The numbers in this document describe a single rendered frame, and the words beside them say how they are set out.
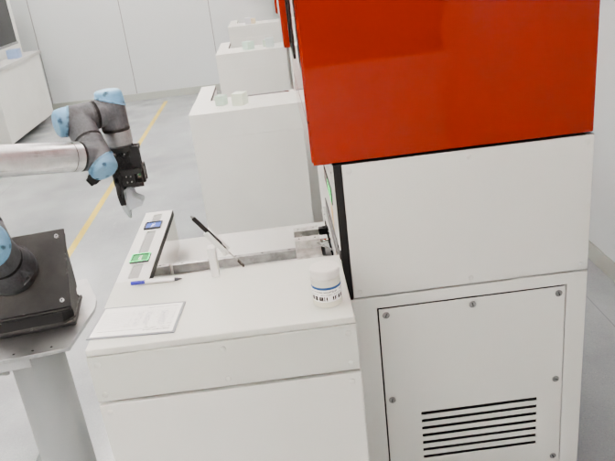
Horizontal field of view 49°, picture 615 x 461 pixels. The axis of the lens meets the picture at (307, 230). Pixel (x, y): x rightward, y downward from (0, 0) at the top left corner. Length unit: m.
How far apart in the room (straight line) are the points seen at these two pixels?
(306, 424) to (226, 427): 0.19
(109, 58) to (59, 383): 8.17
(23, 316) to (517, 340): 1.43
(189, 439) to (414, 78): 1.05
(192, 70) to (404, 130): 8.30
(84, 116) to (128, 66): 8.24
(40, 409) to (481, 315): 1.35
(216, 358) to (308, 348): 0.21
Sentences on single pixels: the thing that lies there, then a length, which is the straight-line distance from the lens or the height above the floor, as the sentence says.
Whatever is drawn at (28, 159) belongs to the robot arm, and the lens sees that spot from 1.70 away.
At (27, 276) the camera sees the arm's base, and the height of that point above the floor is 0.97.
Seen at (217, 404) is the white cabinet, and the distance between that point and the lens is 1.68.
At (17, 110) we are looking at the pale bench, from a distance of 8.68.
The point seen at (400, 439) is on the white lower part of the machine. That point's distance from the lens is 2.24.
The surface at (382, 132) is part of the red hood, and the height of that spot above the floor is 1.29.
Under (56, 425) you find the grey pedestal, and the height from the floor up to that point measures 0.48.
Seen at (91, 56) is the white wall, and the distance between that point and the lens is 10.18.
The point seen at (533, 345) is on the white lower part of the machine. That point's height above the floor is 0.59.
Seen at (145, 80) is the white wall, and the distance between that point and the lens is 10.09.
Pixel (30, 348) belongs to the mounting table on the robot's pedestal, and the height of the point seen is 0.82.
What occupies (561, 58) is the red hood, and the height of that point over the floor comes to 1.43.
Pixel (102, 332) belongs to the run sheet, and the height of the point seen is 0.97.
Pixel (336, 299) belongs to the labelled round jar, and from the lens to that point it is 1.60.
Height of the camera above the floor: 1.75
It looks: 23 degrees down
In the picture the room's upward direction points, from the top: 7 degrees counter-clockwise
